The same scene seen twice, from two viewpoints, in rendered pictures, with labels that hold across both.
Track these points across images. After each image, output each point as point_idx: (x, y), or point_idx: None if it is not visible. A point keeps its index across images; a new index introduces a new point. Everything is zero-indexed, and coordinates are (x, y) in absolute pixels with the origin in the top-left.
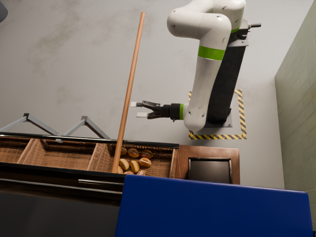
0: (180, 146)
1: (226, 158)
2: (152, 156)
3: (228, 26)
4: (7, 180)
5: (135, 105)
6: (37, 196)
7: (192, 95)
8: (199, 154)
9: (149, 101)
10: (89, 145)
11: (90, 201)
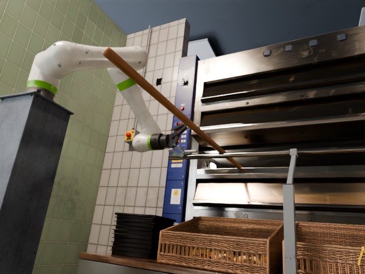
0: (148, 262)
1: (119, 212)
2: None
3: None
4: (256, 88)
5: None
6: (237, 89)
7: (149, 111)
8: (129, 258)
9: (180, 124)
10: None
11: (218, 93)
